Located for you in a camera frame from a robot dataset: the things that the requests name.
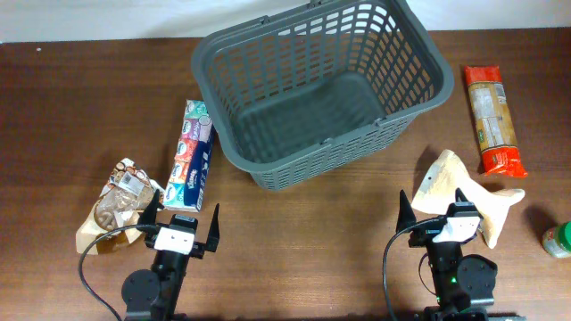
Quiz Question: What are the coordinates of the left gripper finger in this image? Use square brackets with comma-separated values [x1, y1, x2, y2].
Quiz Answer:
[206, 204, 220, 244]
[137, 189, 163, 226]

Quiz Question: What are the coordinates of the beige paper food bag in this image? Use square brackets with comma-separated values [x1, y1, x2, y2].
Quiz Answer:
[411, 150, 525, 249]

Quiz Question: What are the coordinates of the green lid spice jar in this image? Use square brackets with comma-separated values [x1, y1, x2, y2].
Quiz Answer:
[542, 222, 570, 259]

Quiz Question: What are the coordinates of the grey plastic shopping basket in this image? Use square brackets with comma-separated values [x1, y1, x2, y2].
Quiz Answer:
[191, 0, 454, 191]

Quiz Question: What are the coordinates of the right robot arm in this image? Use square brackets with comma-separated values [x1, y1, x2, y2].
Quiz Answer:
[396, 189, 498, 320]

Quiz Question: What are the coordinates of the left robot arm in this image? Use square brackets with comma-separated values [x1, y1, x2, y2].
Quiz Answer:
[121, 192, 220, 321]

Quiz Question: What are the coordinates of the brown cookie snack bag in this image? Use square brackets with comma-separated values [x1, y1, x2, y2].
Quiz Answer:
[76, 158, 165, 254]

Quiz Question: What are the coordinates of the multicolour tissue multipack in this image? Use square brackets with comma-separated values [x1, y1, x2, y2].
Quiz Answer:
[163, 100, 214, 212]

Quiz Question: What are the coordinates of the red spaghetti pasta packet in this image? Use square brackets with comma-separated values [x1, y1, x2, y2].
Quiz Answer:
[464, 65, 528, 178]

